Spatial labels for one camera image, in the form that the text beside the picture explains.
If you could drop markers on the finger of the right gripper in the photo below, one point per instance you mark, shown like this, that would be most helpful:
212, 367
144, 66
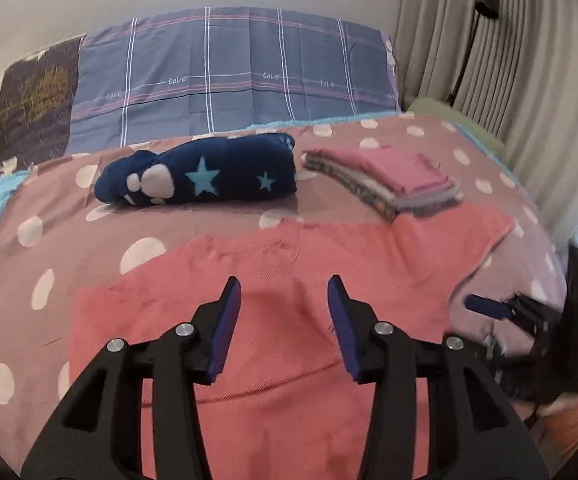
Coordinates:
500, 310

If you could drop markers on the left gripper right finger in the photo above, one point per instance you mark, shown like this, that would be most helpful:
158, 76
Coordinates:
474, 431

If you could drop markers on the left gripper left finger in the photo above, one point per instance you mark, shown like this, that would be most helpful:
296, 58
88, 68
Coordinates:
94, 433

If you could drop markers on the coral pink knit shirt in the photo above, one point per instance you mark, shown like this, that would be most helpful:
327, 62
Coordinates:
284, 408

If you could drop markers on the folded pink garment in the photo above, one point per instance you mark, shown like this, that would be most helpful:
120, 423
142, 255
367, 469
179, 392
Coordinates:
404, 173

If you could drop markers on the folded floral patterned garment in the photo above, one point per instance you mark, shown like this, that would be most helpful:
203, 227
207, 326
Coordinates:
364, 192

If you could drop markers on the pink polka dot bedspread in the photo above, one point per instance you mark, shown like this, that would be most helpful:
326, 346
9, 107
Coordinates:
56, 239

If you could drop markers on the beige pleated curtain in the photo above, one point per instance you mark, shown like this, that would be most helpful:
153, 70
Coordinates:
521, 85

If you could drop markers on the navy star fleece blanket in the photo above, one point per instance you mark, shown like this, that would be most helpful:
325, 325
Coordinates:
209, 170

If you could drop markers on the black floor lamp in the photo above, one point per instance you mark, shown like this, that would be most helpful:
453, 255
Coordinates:
488, 9

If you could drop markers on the dark purple tree-print pillow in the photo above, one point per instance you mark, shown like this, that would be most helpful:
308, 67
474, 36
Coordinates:
36, 99

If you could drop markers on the blue plaid pillow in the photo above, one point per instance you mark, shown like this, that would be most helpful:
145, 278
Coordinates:
214, 70

